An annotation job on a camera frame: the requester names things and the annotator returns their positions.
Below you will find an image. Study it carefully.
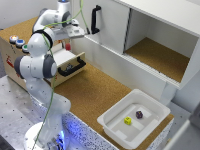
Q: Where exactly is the wooden drawer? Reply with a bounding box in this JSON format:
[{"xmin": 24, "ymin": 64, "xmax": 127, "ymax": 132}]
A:
[{"xmin": 49, "ymin": 48, "xmax": 87, "ymax": 89}]

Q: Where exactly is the blue button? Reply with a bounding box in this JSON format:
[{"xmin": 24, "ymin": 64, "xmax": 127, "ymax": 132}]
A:
[{"xmin": 15, "ymin": 38, "xmax": 26, "ymax": 48}]

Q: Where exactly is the wooden drawer box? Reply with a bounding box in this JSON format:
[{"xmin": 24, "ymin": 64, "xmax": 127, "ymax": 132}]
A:
[{"xmin": 0, "ymin": 16, "xmax": 74, "ymax": 91}]

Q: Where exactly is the yellow block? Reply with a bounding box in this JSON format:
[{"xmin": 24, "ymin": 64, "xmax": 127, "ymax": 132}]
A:
[{"xmin": 123, "ymin": 116, "xmax": 133, "ymax": 126}]

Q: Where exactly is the green button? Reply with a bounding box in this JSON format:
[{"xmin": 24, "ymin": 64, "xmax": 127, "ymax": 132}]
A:
[{"xmin": 21, "ymin": 43, "xmax": 30, "ymax": 54}]

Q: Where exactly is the white plastic box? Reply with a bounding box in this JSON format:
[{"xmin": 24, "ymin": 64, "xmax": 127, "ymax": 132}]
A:
[{"xmin": 96, "ymin": 88, "xmax": 172, "ymax": 150}]

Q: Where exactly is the black drawer handle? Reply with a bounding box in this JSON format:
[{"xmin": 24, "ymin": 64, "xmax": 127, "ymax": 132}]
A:
[{"xmin": 56, "ymin": 56, "xmax": 87, "ymax": 78}]

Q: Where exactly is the black door handle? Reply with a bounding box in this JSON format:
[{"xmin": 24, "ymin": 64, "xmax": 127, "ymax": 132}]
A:
[{"xmin": 90, "ymin": 4, "xmax": 102, "ymax": 36}]

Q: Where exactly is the white cabinet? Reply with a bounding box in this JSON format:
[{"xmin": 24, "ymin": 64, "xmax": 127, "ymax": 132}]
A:
[{"xmin": 70, "ymin": 0, "xmax": 200, "ymax": 108}]

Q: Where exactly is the green cable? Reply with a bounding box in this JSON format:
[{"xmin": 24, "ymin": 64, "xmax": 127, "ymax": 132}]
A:
[{"xmin": 31, "ymin": 0, "xmax": 91, "ymax": 150}]

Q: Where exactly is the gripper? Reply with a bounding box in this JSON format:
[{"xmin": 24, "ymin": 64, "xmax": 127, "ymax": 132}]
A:
[{"xmin": 58, "ymin": 19, "xmax": 87, "ymax": 41}]

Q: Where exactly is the white sliding door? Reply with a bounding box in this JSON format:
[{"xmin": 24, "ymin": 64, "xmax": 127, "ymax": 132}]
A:
[{"xmin": 79, "ymin": 0, "xmax": 131, "ymax": 55}]

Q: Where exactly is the purple block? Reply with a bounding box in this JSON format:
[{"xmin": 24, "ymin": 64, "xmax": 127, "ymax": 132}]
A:
[{"xmin": 135, "ymin": 110, "xmax": 144, "ymax": 120}]

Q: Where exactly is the red button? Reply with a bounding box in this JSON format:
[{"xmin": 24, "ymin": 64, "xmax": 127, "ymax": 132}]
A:
[{"xmin": 8, "ymin": 34, "xmax": 19, "ymax": 44}]

